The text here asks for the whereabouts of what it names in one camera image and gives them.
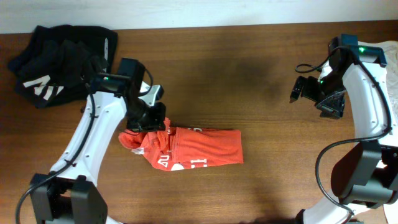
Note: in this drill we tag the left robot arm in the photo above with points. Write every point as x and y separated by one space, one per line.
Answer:
68 193

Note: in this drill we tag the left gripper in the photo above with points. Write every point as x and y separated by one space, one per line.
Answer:
143 122

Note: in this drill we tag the red t-shirt white lettering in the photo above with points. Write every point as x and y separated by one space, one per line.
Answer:
178 148

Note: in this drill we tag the black folded clothes pile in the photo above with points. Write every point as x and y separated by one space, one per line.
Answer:
58 62

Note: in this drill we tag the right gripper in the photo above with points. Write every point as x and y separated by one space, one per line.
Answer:
334 109

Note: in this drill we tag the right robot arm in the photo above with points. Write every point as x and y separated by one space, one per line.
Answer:
366 177

